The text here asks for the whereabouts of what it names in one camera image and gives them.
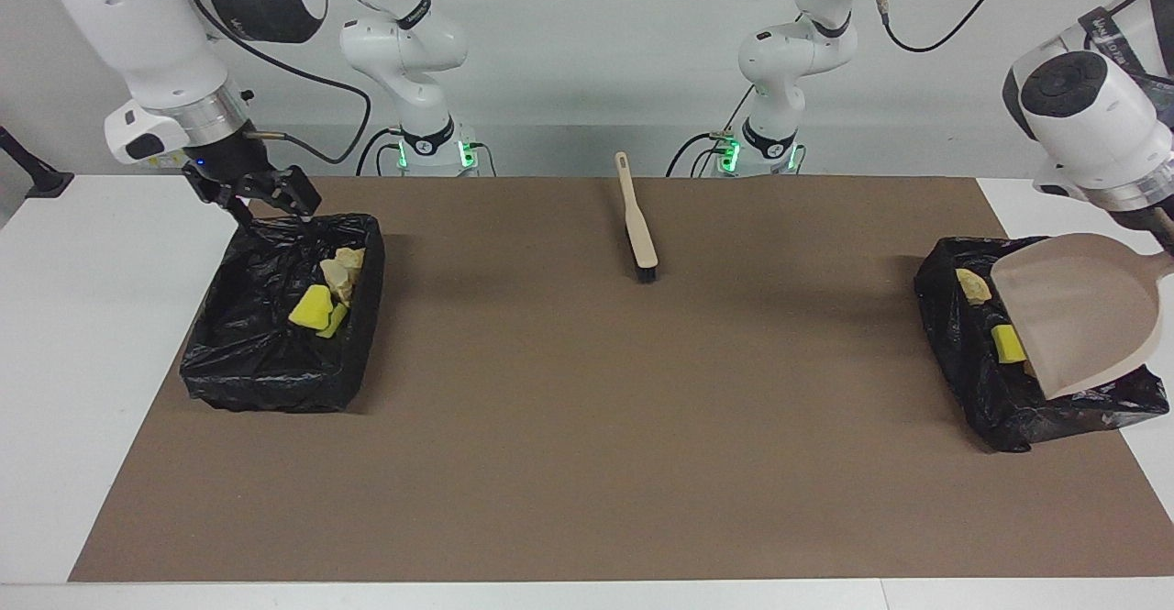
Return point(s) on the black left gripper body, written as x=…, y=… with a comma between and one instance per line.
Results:
x=1151, y=223

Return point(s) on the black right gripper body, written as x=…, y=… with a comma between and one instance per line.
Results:
x=229, y=162

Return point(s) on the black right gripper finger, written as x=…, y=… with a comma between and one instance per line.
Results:
x=229, y=202
x=298, y=193

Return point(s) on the small croissant piece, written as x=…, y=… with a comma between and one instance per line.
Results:
x=336, y=282
x=350, y=259
x=974, y=286

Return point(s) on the yellow sponge piece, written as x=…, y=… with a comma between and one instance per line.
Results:
x=1009, y=344
x=335, y=320
x=310, y=307

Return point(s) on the beige plastic dustpan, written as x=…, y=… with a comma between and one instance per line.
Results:
x=1082, y=316

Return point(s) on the beige brush black bristles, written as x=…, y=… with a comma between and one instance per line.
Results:
x=637, y=225

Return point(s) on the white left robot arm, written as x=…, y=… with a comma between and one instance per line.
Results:
x=1091, y=124

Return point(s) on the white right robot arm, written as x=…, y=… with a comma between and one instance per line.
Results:
x=156, y=32

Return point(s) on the black bag lined bin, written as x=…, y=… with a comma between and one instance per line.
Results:
x=972, y=353
x=266, y=362

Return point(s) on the black clamp stand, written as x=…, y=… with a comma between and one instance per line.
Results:
x=41, y=181

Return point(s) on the brown table mat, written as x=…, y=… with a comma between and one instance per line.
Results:
x=550, y=518

